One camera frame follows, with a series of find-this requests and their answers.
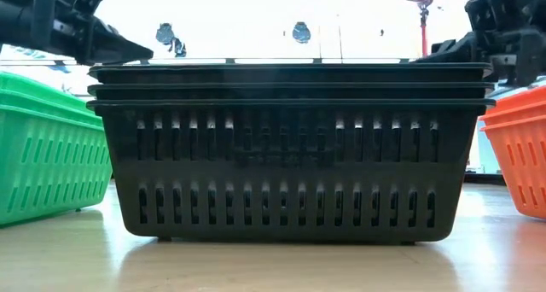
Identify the orange plastic basket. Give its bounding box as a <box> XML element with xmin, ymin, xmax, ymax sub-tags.
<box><xmin>480</xmin><ymin>114</ymin><xmax>546</xmax><ymax>220</ymax></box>
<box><xmin>479</xmin><ymin>100</ymin><xmax>546</xmax><ymax>126</ymax></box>
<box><xmin>479</xmin><ymin>85</ymin><xmax>546</xmax><ymax>114</ymax></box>

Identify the black plastic basket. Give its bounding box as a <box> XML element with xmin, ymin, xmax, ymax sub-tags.
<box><xmin>87</xmin><ymin>83</ymin><xmax>495</xmax><ymax>101</ymax></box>
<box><xmin>86</xmin><ymin>98</ymin><xmax>497</xmax><ymax>244</ymax></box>
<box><xmin>88</xmin><ymin>62</ymin><xmax>492</xmax><ymax>85</ymax></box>

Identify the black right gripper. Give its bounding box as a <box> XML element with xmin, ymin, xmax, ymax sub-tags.
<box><xmin>415</xmin><ymin>0</ymin><xmax>546</xmax><ymax>88</ymax></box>

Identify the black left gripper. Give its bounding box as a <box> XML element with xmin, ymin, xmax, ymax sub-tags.
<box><xmin>32</xmin><ymin>0</ymin><xmax>154</xmax><ymax>67</ymax></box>

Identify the dark round background fixture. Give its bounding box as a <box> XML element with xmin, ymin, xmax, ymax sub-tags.
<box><xmin>292</xmin><ymin>21</ymin><xmax>312</xmax><ymax>44</ymax></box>
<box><xmin>154</xmin><ymin>21</ymin><xmax>188</xmax><ymax>58</ymax></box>

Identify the long horizontal background rail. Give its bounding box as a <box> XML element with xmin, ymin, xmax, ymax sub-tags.
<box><xmin>0</xmin><ymin>56</ymin><xmax>421</xmax><ymax>67</ymax></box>

